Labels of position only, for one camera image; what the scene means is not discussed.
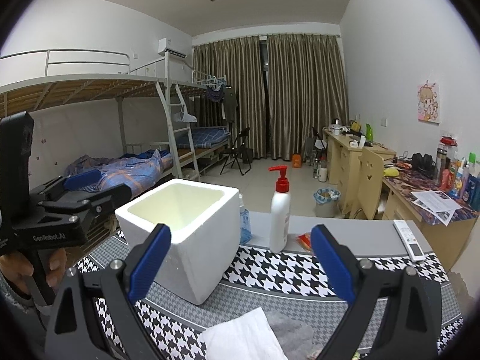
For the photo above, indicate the white tissue sheet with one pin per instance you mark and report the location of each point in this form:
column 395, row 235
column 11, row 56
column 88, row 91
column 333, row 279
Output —
column 246, row 337

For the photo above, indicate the houndstooth table cloth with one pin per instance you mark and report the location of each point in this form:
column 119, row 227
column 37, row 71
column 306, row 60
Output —
column 292, row 284

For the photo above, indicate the black folding chair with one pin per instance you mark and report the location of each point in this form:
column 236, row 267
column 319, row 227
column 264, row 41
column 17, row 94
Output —
column 239, row 154

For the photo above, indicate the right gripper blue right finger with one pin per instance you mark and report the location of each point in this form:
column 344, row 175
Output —
column 412, row 319

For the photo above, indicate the grey sock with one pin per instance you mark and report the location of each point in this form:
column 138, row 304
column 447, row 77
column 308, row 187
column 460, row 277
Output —
column 295, row 337

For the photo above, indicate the small clear blue bottle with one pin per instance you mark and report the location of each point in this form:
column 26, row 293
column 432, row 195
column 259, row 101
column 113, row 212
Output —
column 245, row 225

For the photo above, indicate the white styrofoam box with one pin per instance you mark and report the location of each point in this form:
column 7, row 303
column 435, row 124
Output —
column 204, row 221

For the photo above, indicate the trash bin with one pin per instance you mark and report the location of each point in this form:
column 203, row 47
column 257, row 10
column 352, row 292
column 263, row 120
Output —
column 326, row 200

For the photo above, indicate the printed paper sheets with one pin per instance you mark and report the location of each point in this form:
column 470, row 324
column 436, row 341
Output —
column 439, row 204

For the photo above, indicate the orange bag on floor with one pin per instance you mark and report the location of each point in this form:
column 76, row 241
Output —
column 297, row 161

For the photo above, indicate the person's left hand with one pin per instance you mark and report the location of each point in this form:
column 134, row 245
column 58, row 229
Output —
column 15, row 267

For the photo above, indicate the anime girl wall poster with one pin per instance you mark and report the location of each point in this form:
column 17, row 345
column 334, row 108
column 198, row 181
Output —
column 428, row 103

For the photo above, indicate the wooden desk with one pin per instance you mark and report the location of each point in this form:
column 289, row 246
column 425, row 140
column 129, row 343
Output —
column 447, row 241

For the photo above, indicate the blue toiletry bottle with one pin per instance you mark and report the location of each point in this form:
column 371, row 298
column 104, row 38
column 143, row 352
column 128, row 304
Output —
column 471, row 194

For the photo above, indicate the white air conditioner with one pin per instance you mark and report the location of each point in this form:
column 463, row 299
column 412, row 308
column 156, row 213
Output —
column 166, row 45

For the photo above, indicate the red snack packet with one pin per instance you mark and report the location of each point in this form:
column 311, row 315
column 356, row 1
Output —
column 304, row 240

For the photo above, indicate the white remote control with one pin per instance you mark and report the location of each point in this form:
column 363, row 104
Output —
column 409, row 240

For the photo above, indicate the blue plaid quilt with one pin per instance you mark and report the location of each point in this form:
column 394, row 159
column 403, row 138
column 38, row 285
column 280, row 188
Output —
column 139, row 172

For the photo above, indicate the wooden smiley chair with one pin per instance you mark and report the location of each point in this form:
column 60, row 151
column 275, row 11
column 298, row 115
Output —
column 370, row 186

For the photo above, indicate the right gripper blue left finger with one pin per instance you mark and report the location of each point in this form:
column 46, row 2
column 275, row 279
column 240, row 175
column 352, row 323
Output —
column 74, row 330

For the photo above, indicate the white lotion pump bottle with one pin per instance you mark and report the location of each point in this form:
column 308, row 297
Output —
column 280, row 210

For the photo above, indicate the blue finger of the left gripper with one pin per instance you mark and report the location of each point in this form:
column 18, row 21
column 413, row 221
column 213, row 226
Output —
column 84, row 179

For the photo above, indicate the brown striped curtains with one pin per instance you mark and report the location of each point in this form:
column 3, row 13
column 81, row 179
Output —
column 285, row 86

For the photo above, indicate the metal bunk bed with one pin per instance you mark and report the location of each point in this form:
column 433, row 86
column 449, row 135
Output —
column 102, row 104

